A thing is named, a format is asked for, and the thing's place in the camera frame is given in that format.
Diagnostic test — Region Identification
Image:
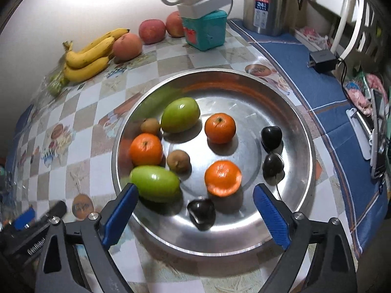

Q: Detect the green oval jujube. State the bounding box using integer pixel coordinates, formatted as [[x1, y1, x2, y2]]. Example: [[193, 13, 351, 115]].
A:
[[160, 97, 201, 133], [129, 165, 181, 203]]

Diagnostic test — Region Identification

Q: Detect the orange mandarin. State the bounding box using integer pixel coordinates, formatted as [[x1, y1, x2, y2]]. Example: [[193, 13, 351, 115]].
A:
[[129, 133, 164, 167], [204, 160, 242, 197], [204, 113, 236, 144]]

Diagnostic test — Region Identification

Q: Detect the dark purple plum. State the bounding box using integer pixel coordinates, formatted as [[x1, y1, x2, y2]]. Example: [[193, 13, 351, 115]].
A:
[[261, 126, 283, 154]]

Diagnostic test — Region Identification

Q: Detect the small brown longan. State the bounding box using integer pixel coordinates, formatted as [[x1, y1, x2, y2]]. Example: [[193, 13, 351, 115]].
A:
[[166, 150, 191, 173], [141, 118, 160, 136]]

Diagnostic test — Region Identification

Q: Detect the large steel bowl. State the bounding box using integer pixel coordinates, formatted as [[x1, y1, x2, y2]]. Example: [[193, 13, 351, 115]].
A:
[[112, 69, 316, 259]]

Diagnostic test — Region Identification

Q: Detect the checkered plastic tablecloth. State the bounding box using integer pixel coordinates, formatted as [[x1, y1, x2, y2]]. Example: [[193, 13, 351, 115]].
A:
[[6, 20, 389, 292]]

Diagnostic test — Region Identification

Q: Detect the clear bag of limes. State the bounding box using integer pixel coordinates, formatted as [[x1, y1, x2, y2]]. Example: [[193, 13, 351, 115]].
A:
[[32, 66, 69, 106]]

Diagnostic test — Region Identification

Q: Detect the yellow banana bunch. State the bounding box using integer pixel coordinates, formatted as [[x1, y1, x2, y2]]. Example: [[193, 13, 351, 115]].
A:
[[62, 28, 129, 83]]

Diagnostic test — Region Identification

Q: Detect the red apple front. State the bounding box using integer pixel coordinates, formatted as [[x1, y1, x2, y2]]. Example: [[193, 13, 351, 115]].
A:
[[113, 32, 142, 61]]

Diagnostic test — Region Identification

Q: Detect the red apple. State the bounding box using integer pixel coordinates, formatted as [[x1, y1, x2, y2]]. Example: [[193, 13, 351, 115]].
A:
[[166, 11, 185, 38], [139, 19, 166, 44], [113, 32, 142, 61]]

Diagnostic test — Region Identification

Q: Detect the black power adapter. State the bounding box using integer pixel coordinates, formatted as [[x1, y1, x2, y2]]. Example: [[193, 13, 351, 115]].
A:
[[307, 49, 338, 73]]

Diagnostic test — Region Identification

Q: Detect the red apple middle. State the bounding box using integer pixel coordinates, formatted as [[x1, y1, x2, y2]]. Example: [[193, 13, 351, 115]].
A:
[[139, 19, 166, 44]]

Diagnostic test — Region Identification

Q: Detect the red apple right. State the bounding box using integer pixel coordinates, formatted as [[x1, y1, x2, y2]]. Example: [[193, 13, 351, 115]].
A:
[[166, 11, 185, 38]]

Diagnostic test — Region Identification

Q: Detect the teal plastic box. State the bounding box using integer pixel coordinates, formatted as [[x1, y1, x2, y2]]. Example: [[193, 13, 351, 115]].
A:
[[182, 10, 227, 51]]

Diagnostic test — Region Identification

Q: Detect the steel thermos jug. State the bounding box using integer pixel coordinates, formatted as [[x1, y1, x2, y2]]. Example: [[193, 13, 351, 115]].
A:
[[243, 0, 304, 36]]

